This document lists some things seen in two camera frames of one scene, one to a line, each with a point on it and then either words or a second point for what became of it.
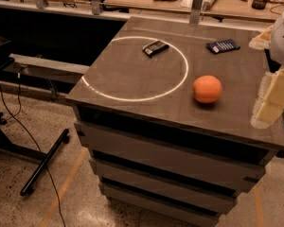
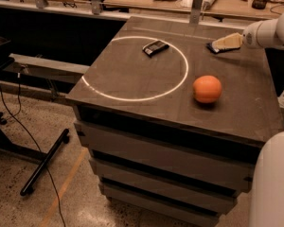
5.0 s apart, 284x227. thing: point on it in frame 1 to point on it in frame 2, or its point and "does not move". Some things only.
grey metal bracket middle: [96, 3] does not move
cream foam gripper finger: [275, 95] to [228, 42]
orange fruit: [206, 89] does not move
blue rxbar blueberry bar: [224, 45] does not move
